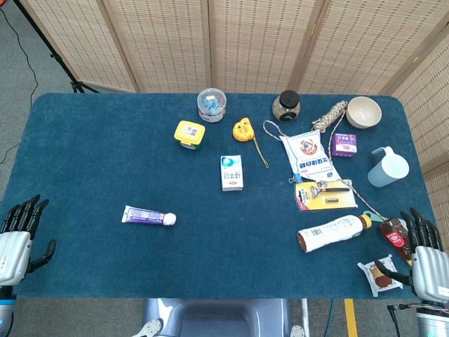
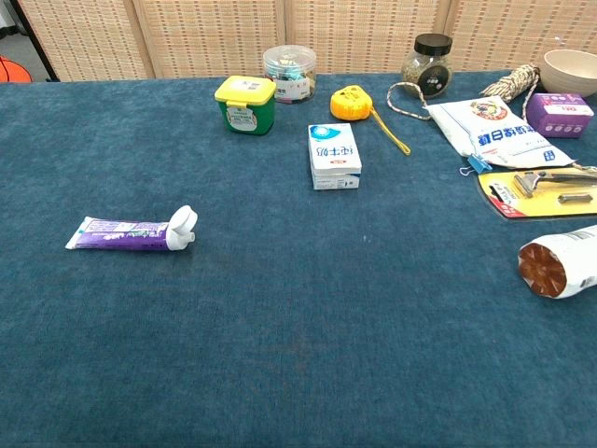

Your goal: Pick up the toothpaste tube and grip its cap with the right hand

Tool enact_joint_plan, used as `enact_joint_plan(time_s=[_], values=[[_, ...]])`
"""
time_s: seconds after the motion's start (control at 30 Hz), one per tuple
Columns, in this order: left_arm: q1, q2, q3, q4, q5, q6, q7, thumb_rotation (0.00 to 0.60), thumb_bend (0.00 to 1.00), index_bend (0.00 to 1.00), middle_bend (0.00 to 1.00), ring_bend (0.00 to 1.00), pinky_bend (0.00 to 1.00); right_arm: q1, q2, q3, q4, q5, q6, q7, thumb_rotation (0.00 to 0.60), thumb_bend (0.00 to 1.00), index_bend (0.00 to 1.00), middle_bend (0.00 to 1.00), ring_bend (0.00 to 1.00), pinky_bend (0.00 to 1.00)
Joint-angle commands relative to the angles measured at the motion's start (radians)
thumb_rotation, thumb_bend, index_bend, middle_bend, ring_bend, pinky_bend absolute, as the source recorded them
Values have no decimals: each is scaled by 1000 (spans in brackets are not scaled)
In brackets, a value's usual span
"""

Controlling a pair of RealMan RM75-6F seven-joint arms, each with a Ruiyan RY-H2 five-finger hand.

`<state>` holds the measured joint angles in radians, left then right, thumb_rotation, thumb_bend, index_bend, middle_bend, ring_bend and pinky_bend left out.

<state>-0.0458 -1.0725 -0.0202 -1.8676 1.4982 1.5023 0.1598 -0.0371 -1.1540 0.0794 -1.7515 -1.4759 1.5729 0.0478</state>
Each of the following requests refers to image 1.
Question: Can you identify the yellow razor blister pack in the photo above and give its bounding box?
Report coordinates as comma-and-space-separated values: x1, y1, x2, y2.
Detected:
294, 179, 358, 213

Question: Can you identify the clear jar of binder clips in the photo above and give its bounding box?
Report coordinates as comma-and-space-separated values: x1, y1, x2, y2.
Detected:
196, 87, 227, 124

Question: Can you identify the blue table carpet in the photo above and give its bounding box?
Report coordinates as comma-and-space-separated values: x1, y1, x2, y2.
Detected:
0, 93, 439, 301

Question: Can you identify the white blue milk carton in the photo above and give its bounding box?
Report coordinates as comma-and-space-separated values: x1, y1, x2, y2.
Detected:
220, 154, 244, 192

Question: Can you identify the white sugar bag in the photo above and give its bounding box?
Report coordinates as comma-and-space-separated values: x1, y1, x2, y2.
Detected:
279, 130, 342, 182

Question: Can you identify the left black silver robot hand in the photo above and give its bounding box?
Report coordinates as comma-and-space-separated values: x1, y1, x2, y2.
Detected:
0, 194, 57, 286

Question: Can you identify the pale blue measuring jug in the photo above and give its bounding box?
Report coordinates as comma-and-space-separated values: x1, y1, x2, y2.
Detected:
367, 146, 410, 187

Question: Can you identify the teal strap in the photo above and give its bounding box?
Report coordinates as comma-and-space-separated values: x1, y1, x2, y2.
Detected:
361, 210, 387, 224

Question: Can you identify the bamboo folding screen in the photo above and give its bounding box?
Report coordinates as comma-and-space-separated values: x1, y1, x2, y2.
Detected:
19, 0, 449, 229

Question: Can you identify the thin black floor cable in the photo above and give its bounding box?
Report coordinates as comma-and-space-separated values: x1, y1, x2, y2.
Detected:
0, 6, 39, 164

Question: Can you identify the beige bowl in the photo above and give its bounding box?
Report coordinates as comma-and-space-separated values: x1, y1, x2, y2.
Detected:
346, 96, 382, 129

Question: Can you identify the white bottle with brown base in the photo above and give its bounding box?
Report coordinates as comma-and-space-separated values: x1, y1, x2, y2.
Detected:
297, 213, 373, 253

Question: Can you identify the yellow tape measure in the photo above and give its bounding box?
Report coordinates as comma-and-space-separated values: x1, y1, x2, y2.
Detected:
232, 118, 270, 169

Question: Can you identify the white snack packet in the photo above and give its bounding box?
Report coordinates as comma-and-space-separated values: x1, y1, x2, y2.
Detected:
356, 254, 404, 298

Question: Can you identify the small purple box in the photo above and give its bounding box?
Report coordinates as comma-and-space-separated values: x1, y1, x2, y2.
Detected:
330, 133, 358, 158

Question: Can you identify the braided white rope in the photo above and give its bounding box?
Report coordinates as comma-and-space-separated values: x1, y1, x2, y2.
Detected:
262, 100, 390, 220

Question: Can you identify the green box yellow lid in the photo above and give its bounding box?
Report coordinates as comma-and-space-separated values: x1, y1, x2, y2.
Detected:
173, 120, 206, 152

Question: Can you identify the black tripod stand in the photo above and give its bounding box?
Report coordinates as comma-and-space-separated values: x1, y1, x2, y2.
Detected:
12, 0, 101, 94

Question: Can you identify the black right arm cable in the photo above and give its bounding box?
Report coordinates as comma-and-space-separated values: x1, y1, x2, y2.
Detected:
387, 303, 419, 337

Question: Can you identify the dark red sauce bottle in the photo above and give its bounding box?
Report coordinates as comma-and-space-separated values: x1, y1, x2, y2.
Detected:
378, 218, 415, 266

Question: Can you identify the glass jar black lid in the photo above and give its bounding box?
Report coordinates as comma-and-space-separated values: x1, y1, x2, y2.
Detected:
272, 90, 301, 122

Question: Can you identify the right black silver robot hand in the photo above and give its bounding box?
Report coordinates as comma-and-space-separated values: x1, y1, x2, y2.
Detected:
373, 207, 449, 303

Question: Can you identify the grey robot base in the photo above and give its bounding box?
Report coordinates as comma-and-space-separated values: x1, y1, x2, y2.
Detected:
131, 298, 306, 337

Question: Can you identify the purple white toothpaste tube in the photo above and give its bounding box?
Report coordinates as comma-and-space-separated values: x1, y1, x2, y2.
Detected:
121, 205, 177, 227

